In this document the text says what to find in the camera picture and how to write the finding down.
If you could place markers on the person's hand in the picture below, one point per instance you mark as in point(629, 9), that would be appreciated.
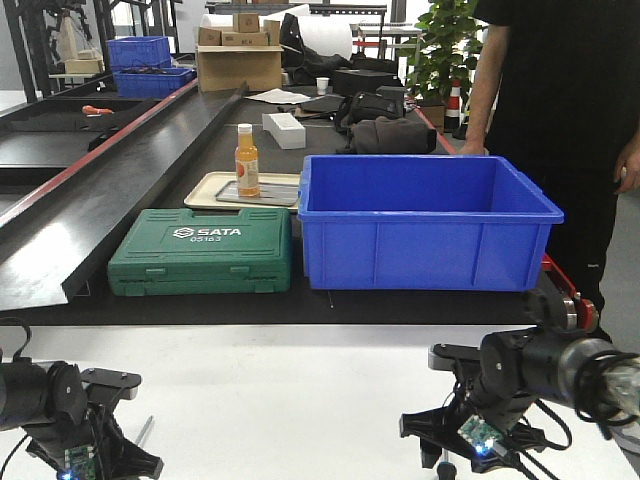
point(626, 173)

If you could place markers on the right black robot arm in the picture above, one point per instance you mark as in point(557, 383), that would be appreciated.
point(497, 382)

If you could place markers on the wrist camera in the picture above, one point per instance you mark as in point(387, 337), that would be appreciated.
point(104, 386)
point(447, 357)

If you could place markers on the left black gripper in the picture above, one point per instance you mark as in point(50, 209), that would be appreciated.
point(96, 448)

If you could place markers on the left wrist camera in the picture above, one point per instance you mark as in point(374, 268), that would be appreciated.
point(104, 386)

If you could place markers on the green SATA tool case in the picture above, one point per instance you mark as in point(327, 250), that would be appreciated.
point(178, 252)

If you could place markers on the orange juice bottle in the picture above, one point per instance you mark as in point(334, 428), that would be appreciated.
point(247, 162)

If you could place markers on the person in black clothes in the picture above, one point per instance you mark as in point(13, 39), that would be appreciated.
point(556, 93)

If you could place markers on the white rectangular box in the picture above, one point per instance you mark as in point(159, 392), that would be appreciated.
point(286, 130)

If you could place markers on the large blue plastic bin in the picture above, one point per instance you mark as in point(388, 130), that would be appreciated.
point(422, 222)

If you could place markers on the large cardboard box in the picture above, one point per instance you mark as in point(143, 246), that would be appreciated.
point(228, 67)

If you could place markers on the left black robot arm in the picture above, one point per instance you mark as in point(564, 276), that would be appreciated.
point(68, 418)

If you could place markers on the beige plastic tray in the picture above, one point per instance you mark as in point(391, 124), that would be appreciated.
point(203, 195)

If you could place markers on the green potted plant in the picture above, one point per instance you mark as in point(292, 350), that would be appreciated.
point(446, 49)

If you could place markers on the grey metal tray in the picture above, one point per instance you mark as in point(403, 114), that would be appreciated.
point(270, 194)

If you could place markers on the green-handled screwdriver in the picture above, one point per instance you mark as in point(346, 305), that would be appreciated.
point(144, 431)
point(445, 469)

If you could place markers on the blue crate on left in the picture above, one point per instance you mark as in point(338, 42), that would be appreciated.
point(142, 67)

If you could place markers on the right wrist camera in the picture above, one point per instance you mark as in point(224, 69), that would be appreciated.
point(447, 357)

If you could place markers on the orange-handled tool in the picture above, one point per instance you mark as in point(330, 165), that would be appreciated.
point(90, 110)

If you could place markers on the white paper cup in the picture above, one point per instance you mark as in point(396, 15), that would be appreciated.
point(322, 84)

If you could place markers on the dark grey bag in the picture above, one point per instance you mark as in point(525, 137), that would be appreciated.
point(390, 136)

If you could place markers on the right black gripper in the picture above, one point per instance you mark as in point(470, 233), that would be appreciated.
point(478, 425)

